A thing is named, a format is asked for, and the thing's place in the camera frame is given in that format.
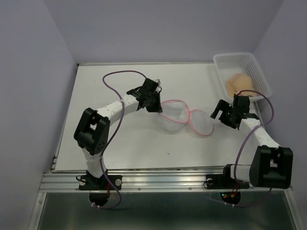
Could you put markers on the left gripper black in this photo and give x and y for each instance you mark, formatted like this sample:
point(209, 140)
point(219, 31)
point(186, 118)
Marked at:
point(157, 108)

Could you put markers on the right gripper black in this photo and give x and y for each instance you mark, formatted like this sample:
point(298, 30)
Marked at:
point(221, 105)

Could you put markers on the white mesh laundry bag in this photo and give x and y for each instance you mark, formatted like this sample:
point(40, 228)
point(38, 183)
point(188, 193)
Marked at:
point(176, 114)

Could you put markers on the beige bra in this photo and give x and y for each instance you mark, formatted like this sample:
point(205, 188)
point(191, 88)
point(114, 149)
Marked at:
point(238, 83)

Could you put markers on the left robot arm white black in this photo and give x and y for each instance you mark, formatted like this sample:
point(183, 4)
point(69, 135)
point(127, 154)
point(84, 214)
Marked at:
point(92, 130)

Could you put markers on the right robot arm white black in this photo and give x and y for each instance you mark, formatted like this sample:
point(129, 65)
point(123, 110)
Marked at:
point(271, 166)

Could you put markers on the white plastic basket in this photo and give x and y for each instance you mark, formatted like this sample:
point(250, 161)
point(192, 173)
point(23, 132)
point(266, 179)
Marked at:
point(241, 71)

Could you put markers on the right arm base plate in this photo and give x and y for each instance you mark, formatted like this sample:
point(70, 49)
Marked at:
point(224, 180)

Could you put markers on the aluminium rail frame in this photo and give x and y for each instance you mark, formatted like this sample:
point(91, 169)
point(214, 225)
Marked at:
point(162, 172)

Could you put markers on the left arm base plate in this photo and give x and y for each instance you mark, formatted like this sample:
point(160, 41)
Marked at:
point(100, 183)

